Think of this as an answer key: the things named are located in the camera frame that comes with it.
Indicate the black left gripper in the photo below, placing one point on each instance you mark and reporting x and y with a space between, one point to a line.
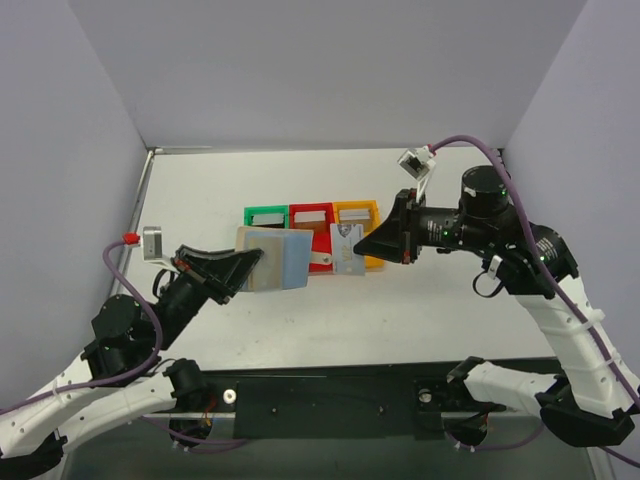
198 275

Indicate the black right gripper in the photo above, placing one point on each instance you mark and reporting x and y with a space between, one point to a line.
408 228

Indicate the white VIP card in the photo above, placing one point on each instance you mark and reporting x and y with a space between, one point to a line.
345 261

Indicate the beige leather card holder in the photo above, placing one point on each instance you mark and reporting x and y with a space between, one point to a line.
280 260

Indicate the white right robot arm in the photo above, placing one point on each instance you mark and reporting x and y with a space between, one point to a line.
591 402

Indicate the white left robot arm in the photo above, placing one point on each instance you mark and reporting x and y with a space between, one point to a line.
115 378

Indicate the cards in green bin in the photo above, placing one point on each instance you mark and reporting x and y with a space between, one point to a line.
268 220

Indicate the yellow plastic bin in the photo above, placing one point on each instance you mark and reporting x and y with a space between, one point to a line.
359 204

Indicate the green plastic bin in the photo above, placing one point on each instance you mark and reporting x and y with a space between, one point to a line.
249 211

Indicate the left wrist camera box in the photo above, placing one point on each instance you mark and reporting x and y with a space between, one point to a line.
152 245

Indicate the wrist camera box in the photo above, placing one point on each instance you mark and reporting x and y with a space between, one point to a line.
152 245
420 164

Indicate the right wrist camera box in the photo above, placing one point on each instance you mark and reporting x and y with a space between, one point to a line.
420 164

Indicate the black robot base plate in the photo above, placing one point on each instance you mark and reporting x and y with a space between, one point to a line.
340 402

